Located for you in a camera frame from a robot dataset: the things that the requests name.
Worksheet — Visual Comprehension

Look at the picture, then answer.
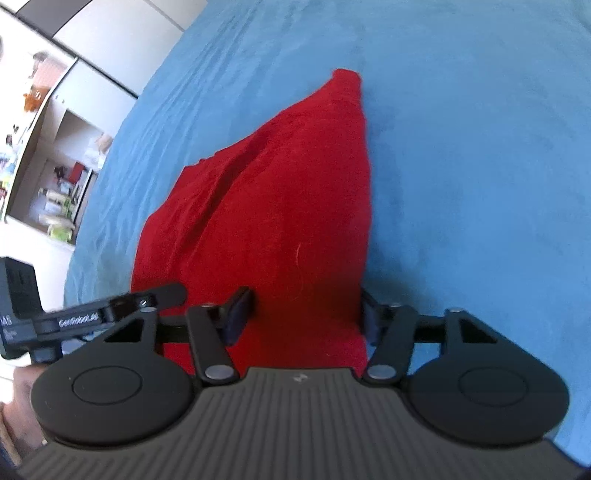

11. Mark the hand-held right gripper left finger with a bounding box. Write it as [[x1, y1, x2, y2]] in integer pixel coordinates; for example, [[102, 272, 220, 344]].
[[95, 287, 254, 385]]

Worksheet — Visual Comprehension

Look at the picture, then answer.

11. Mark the red knit sweater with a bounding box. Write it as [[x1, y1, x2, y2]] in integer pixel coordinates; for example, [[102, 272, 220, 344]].
[[130, 68, 374, 374]]

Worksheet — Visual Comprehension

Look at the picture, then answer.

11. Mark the white shelf unit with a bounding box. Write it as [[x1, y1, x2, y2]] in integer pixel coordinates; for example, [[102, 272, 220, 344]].
[[0, 46, 114, 250]]

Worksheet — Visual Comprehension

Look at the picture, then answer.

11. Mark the green packet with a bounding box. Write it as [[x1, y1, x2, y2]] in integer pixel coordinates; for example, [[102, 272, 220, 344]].
[[46, 217, 77, 243]]

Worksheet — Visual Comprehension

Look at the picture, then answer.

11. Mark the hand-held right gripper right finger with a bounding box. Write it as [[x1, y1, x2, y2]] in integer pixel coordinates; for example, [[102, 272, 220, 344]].
[[360, 287, 509, 384]]

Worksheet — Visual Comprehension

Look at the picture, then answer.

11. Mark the pink box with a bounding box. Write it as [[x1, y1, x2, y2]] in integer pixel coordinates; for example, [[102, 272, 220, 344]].
[[32, 53, 65, 90]]

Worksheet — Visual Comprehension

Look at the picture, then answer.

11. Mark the white and grey wardrobe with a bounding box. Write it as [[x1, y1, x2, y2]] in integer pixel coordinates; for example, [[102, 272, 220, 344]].
[[18, 0, 208, 97]]

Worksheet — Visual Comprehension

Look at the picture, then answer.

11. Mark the bed with blue sheet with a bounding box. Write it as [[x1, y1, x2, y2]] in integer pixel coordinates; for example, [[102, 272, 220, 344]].
[[64, 0, 591, 467]]

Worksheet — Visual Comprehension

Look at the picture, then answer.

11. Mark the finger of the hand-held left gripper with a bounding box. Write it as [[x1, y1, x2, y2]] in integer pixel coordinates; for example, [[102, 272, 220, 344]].
[[32, 283, 188, 343]]

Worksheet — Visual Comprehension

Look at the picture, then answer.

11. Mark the person's left hand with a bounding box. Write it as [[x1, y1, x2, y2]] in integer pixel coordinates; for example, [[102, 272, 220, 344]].
[[0, 364, 48, 452]]

